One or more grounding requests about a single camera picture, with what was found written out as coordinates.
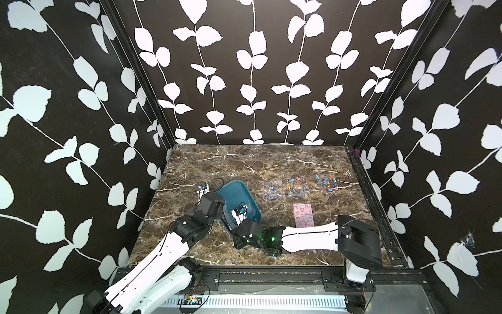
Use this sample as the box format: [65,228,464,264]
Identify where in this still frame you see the teal plastic storage box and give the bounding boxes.
[216,180,262,232]

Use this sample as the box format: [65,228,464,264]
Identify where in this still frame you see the pink sticker sheet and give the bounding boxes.
[294,204,315,228]

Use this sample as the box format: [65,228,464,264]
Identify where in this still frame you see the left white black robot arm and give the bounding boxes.
[85,192,225,313]

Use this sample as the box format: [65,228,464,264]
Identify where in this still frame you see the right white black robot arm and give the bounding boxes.
[230,215,383,284]

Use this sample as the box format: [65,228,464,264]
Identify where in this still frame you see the small circuit board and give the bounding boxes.
[180,294,204,307]

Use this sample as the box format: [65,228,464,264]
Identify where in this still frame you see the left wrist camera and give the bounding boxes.
[196,182,210,198]

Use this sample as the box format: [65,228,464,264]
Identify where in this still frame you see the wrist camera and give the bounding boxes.
[231,202,248,226]
[196,182,210,198]

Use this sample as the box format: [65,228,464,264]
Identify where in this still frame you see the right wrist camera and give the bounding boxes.
[231,202,248,226]

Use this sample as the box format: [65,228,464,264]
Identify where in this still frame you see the white perforated cable duct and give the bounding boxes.
[160,294,347,311]

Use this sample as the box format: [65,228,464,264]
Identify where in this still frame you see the black front mounting rail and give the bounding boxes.
[201,265,428,294]

